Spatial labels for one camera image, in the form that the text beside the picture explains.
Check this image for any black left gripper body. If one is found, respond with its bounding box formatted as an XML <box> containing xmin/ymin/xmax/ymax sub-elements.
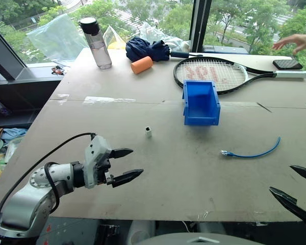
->
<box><xmin>94</xmin><ymin>150</ymin><xmax>116</xmax><ymax>187</ymax></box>

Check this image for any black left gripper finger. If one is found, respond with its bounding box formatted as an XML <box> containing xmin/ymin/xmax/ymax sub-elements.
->
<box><xmin>111</xmin><ymin>168</ymin><xmax>144</xmax><ymax>188</ymax></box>
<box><xmin>109</xmin><ymin>148</ymin><xmax>134</xmax><ymax>160</ymax></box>

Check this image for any person's bare hand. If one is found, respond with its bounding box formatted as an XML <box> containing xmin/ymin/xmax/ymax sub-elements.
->
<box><xmin>272</xmin><ymin>34</ymin><xmax>306</xmax><ymax>56</ymax></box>

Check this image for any orange foam cylinder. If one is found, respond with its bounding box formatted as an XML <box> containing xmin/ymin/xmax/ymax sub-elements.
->
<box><xmin>130</xmin><ymin>56</ymin><xmax>154</xmax><ymax>75</ymax></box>

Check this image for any blue plastic bin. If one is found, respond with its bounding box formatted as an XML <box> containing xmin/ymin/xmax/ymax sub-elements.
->
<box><xmin>182</xmin><ymin>79</ymin><xmax>221</xmax><ymax>127</ymax></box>

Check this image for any silver robot torso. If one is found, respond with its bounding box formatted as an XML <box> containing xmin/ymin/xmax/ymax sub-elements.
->
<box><xmin>139</xmin><ymin>232</ymin><xmax>266</xmax><ymax>245</ymax></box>

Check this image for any light blue cloth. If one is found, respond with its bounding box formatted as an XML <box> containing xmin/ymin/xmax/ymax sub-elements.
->
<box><xmin>1</xmin><ymin>127</ymin><xmax>29</xmax><ymax>144</ymax></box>

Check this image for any small orange black gadget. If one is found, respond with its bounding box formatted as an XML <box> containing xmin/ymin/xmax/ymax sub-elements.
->
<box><xmin>51</xmin><ymin>65</ymin><xmax>65</xmax><ymax>76</ymax></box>

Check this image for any clear water bottle black cap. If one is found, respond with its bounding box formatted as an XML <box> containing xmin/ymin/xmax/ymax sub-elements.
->
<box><xmin>79</xmin><ymin>17</ymin><xmax>113</xmax><ymax>70</ymax></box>

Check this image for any navy folded umbrella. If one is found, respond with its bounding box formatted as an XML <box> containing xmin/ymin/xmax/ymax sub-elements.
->
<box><xmin>125</xmin><ymin>36</ymin><xmax>203</xmax><ymax>63</ymax></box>

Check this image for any black flat phone case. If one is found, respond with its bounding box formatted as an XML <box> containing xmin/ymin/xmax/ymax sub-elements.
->
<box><xmin>272</xmin><ymin>59</ymin><xmax>303</xmax><ymax>70</ymax></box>

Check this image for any clear bag with yellow item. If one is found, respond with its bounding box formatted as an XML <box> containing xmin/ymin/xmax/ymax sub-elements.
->
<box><xmin>103</xmin><ymin>24</ymin><xmax>127</xmax><ymax>50</ymax></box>

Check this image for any black white tennis racket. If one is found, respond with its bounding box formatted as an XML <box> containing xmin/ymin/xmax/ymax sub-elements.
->
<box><xmin>172</xmin><ymin>56</ymin><xmax>306</xmax><ymax>96</ymax></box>

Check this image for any purple snack packet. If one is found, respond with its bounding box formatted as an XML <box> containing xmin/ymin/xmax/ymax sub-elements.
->
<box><xmin>0</xmin><ymin>99</ymin><xmax>11</xmax><ymax>116</ymax></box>

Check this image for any white crumpled plastic bag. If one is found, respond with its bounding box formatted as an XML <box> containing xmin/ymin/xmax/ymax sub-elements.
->
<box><xmin>138</xmin><ymin>21</ymin><xmax>192</xmax><ymax>53</ymax></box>

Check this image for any clear bluish plastic bag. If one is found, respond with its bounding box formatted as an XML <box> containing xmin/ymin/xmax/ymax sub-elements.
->
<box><xmin>26</xmin><ymin>13</ymin><xmax>89</xmax><ymax>67</ymax></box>

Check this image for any blue flat ledge box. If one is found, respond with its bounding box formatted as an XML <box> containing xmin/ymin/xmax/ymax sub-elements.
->
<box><xmin>203</xmin><ymin>45</ymin><xmax>248</xmax><ymax>55</ymax></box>

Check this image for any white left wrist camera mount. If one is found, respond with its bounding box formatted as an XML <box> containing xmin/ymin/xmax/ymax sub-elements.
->
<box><xmin>82</xmin><ymin>135</ymin><xmax>113</xmax><ymax>190</ymax></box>

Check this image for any blue Ethernet cable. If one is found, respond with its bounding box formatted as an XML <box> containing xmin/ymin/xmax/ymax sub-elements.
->
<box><xmin>219</xmin><ymin>136</ymin><xmax>282</xmax><ymax>159</ymax></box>

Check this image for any dark slanted window frame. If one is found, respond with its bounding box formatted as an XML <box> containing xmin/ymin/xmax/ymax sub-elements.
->
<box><xmin>0</xmin><ymin>21</ymin><xmax>28</xmax><ymax>80</ymax></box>

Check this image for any dark window frame post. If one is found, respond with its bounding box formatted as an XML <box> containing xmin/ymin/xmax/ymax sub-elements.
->
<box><xmin>189</xmin><ymin>0</ymin><xmax>213</xmax><ymax>53</ymax></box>

